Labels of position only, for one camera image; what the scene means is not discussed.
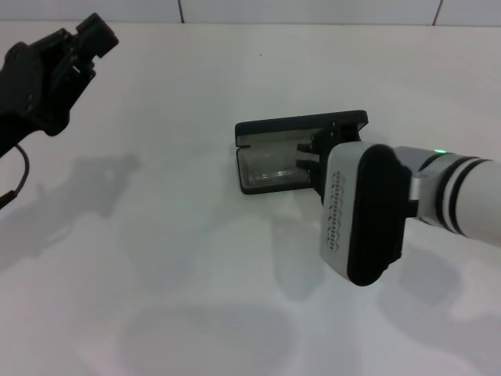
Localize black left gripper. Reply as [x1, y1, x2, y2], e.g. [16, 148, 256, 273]
[0, 12, 121, 157]

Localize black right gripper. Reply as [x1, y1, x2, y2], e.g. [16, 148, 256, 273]
[295, 121, 363, 205]

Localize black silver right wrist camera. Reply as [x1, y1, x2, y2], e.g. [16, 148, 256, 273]
[319, 141, 415, 287]

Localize black cable with metal connector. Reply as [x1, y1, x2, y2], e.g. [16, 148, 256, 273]
[0, 143, 31, 208]

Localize clear transparent glasses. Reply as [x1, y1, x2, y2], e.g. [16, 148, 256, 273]
[246, 154, 311, 186]

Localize black glasses case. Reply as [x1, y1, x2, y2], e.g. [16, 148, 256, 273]
[233, 109, 369, 196]

